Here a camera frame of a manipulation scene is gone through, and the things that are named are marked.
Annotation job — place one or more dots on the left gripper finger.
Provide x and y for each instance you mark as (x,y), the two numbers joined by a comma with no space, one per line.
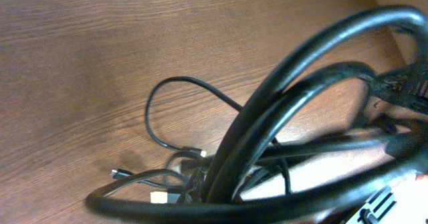
(405,87)

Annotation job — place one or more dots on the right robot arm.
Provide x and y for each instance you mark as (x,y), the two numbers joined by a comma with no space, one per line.
(405,202)

